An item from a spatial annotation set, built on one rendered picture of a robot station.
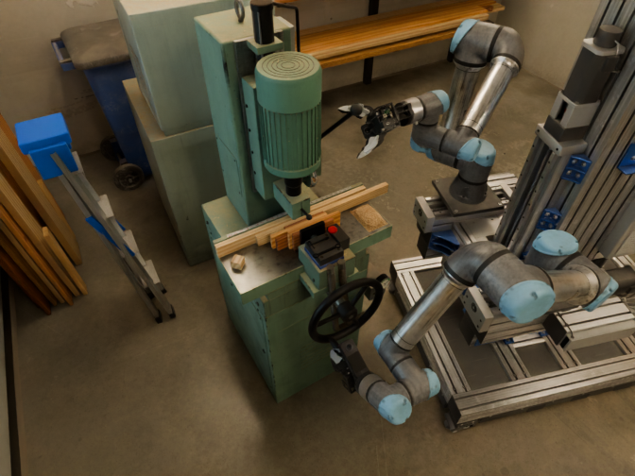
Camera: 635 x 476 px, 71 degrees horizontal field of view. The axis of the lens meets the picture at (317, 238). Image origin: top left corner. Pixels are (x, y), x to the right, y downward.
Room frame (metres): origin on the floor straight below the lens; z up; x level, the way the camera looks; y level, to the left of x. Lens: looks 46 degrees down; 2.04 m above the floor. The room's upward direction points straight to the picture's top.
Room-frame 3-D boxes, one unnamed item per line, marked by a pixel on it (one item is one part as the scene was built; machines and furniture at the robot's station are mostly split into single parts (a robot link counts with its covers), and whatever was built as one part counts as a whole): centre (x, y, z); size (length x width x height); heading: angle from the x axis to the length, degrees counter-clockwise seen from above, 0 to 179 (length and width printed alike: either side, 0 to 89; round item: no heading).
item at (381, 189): (1.19, -0.03, 0.92); 0.55 x 0.02 x 0.04; 121
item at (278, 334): (1.23, 0.14, 0.36); 0.58 x 0.45 x 0.71; 31
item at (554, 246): (0.94, -0.74, 0.98); 0.13 x 0.12 x 0.14; 28
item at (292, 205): (1.14, 0.09, 1.03); 0.14 x 0.07 x 0.09; 31
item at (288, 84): (1.12, 0.08, 1.35); 0.18 x 0.18 x 0.31
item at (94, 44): (2.67, 1.23, 0.48); 0.64 x 0.54 x 0.97; 121
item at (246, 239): (1.15, 0.08, 0.93); 0.60 x 0.02 x 0.05; 121
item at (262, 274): (1.04, 0.01, 0.87); 0.61 x 0.30 x 0.06; 121
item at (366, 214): (1.18, -0.19, 0.91); 0.12 x 0.09 x 0.03; 31
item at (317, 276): (0.96, -0.03, 0.92); 0.15 x 0.13 x 0.09; 121
